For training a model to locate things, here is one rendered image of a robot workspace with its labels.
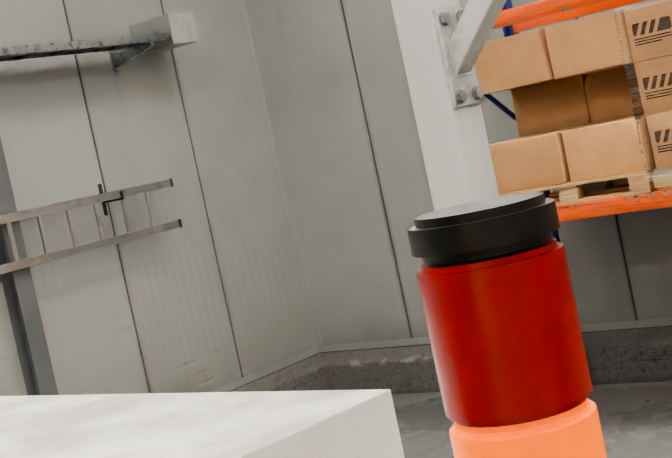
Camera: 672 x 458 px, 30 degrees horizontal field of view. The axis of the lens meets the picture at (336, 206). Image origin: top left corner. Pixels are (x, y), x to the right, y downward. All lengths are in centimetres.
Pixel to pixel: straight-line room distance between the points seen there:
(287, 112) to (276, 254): 133
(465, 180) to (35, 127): 729
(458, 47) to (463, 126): 19
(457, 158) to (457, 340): 256
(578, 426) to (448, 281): 6
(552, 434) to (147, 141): 1037
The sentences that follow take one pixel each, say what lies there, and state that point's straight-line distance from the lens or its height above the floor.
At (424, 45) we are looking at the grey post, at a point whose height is 254.
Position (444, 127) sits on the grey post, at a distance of 297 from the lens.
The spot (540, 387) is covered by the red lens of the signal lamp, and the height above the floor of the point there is 228.
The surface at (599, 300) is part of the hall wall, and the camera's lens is 1038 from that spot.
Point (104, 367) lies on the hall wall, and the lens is 1018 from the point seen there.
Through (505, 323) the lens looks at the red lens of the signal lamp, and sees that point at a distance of 40.
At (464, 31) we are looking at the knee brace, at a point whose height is 255.
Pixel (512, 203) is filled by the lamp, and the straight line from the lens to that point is 40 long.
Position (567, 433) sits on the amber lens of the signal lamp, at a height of 226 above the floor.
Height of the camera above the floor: 237
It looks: 3 degrees down
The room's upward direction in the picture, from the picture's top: 12 degrees counter-clockwise
